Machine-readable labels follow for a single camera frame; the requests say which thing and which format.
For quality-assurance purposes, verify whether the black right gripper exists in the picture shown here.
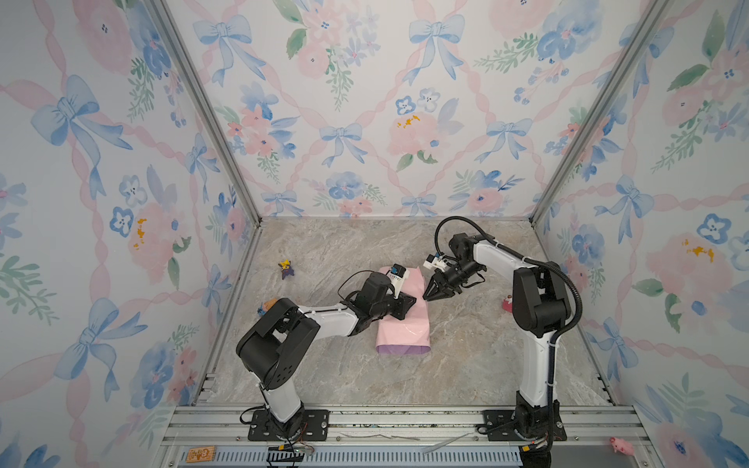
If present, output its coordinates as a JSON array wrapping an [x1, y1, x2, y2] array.
[[422, 262, 483, 300]]

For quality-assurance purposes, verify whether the purple pink wrapping paper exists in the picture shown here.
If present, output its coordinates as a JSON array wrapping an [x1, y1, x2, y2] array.
[[376, 268, 431, 356]]

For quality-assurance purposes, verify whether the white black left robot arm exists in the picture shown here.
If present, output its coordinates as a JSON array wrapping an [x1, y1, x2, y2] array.
[[236, 264, 417, 427]]

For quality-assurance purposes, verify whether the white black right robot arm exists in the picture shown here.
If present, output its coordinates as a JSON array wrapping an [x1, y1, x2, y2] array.
[[422, 234, 581, 440]]

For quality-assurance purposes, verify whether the small red pink toy figure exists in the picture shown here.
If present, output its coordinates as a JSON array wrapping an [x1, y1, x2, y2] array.
[[501, 296, 513, 313]]

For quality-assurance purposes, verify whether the purple yellow toy figure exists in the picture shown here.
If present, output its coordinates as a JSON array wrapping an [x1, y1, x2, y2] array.
[[278, 259, 295, 280]]

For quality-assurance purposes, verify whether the orange blue toy figure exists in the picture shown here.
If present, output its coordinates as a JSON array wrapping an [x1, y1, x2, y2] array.
[[257, 298, 278, 316]]

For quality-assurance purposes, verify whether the pink pig toy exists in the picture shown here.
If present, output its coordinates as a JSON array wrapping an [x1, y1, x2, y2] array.
[[610, 437, 635, 456]]

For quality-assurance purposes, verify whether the orange tag label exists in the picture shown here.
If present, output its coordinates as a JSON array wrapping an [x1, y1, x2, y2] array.
[[185, 446, 217, 463]]

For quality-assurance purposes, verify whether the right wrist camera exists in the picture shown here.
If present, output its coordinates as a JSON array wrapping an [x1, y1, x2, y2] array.
[[423, 233, 477, 273]]

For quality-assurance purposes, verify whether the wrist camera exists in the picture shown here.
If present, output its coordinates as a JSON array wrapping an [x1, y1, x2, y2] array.
[[423, 233, 477, 273], [385, 263, 410, 298]]

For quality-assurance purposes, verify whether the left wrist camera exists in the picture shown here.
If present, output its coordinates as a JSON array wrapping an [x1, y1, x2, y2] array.
[[385, 263, 410, 298]]

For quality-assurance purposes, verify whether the black corrugated cable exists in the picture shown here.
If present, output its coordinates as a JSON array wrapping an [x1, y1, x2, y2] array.
[[434, 215, 584, 411]]

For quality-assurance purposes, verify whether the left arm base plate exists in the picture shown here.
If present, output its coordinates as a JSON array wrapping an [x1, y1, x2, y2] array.
[[240, 409, 331, 443]]

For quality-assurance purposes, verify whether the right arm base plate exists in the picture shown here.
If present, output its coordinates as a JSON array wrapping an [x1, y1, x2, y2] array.
[[476, 408, 550, 442]]

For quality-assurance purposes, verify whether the aluminium front rail frame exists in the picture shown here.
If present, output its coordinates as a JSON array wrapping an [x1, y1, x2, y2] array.
[[152, 405, 664, 467]]

